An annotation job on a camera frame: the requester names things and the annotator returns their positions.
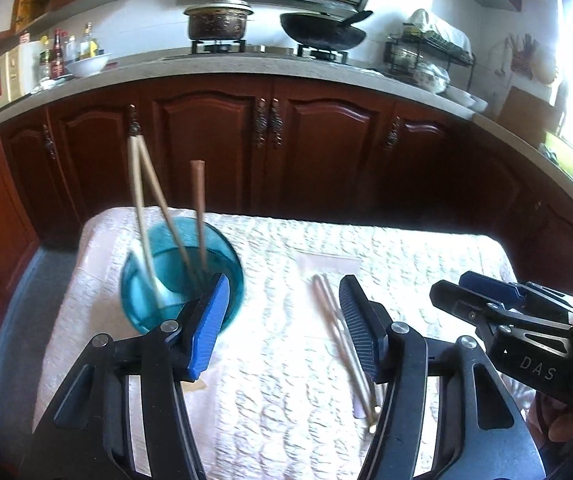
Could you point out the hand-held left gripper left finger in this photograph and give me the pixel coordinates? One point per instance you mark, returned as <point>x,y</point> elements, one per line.
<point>214,317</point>

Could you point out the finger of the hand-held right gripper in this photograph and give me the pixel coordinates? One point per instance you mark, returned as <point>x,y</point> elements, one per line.
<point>459,300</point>
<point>491,285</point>

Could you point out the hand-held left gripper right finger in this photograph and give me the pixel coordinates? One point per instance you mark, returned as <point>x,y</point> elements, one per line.
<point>356,322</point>

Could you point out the white ceramic spoon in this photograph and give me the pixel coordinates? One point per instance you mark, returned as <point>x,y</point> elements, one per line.
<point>166,295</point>

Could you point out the teal rimmed white utensil holder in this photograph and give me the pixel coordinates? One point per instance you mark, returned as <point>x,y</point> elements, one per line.
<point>141,300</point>

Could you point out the light wooden chopstick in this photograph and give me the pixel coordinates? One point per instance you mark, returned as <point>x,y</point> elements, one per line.
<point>136,195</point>
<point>164,205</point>

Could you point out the white quilted cloth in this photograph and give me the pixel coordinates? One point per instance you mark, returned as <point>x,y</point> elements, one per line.
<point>276,360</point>

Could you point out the wooden cutting board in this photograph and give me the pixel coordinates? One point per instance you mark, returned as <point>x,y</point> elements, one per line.
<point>524,112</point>

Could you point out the small white bowl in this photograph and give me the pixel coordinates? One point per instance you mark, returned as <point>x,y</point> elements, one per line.
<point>459,95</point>
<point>479,104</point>

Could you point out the floral lidded tureen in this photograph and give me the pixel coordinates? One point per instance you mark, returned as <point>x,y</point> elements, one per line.
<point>431,80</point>

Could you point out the grey stone countertop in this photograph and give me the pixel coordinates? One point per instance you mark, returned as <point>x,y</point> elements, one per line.
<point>266,65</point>

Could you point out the gas stove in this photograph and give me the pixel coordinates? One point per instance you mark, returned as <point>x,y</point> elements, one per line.
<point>266,50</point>

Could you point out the black wok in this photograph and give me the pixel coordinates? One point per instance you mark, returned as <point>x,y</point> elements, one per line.
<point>321,32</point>

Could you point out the dark cooking pot with lid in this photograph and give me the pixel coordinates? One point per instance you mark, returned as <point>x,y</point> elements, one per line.
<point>216,22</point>

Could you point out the yellow oil bottle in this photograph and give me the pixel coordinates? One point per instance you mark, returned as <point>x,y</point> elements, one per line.
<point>88,45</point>

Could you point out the dark sauce bottle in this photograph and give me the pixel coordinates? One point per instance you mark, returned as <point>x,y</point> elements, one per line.
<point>57,60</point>

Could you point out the clear bottle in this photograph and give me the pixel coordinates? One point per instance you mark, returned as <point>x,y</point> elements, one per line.
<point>71,50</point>

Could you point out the yellow capped jar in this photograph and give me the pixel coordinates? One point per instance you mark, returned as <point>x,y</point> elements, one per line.
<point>45,62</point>

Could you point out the cream microwave oven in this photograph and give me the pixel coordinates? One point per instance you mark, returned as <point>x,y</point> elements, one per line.
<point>1,80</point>

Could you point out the wall mounted chopstick holder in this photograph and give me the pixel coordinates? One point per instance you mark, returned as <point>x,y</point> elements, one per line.
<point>524,57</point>

